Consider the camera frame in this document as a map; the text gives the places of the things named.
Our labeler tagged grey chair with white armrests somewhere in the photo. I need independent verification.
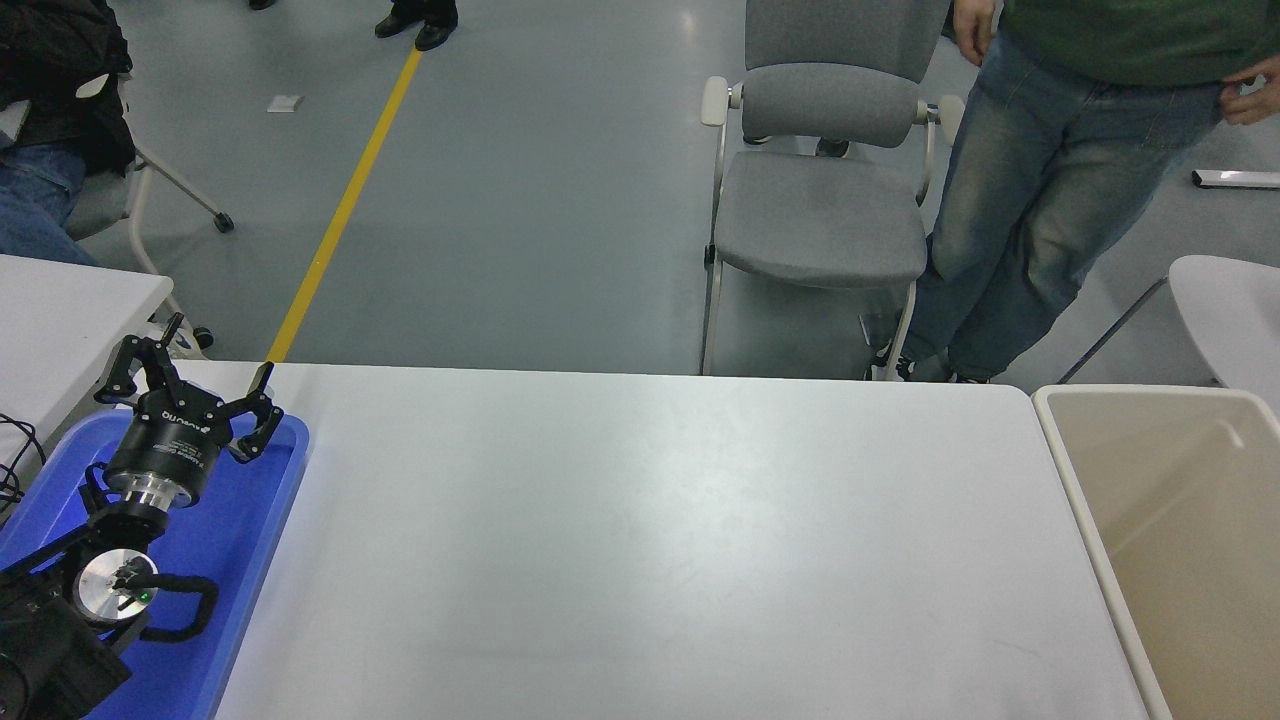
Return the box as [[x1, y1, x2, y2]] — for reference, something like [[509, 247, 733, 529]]
[[698, 0, 968, 381]]

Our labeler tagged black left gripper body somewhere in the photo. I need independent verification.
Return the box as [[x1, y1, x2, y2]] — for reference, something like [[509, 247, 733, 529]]
[[110, 390, 235, 491]]

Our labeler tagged white bar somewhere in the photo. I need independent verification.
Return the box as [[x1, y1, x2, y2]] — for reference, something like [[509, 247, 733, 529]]
[[1192, 168, 1280, 189]]

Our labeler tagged blue plastic tray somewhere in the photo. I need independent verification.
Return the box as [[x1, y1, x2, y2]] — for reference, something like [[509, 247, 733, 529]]
[[0, 408, 311, 720]]

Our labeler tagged grey wheeled chair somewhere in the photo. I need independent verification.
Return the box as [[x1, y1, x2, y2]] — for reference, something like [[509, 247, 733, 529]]
[[65, 70, 236, 359]]

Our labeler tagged black cable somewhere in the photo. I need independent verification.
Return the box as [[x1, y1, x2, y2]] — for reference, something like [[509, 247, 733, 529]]
[[0, 413, 47, 521]]

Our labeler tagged person's right hand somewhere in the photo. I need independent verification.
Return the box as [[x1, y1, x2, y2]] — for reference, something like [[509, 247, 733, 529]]
[[952, 0, 1002, 67]]

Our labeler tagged large pale plastic bin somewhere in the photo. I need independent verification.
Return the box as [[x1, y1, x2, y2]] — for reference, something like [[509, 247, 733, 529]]
[[1033, 385, 1280, 720]]

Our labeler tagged person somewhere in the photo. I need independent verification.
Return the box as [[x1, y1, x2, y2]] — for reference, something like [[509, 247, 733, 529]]
[[375, 0, 459, 51], [0, 0, 137, 267], [865, 0, 1280, 384], [742, 133, 851, 159]]

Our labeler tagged white side table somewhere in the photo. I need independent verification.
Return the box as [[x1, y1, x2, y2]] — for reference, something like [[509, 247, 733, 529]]
[[0, 253, 174, 479]]

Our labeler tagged person's left hand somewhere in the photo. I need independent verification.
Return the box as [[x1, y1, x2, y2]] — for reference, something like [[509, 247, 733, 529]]
[[1220, 55, 1280, 127]]

